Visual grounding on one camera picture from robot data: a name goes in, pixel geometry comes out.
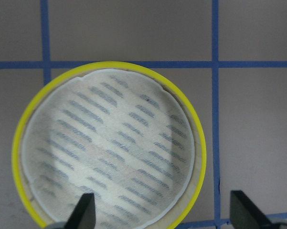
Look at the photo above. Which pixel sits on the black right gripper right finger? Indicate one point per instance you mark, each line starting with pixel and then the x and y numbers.
pixel 244 214

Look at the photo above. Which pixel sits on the yellow rimmed bamboo steamer tray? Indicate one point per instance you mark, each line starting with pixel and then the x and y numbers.
pixel 120 131

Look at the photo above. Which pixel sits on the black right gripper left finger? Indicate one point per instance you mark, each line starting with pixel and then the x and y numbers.
pixel 84 213

